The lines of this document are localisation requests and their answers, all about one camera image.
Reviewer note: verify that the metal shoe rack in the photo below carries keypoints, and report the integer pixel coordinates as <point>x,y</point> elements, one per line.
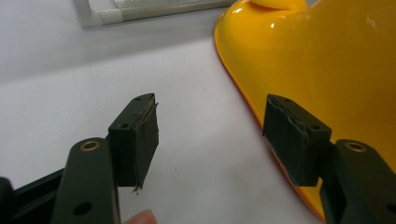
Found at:
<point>130,11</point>

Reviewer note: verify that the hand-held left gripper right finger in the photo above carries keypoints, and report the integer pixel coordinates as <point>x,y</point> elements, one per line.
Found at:
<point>295,146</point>

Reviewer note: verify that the yellow rain boot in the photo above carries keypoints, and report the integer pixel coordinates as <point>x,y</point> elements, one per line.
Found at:
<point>327,62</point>

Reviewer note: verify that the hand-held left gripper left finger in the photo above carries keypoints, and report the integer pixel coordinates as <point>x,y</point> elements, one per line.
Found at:
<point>132,146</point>

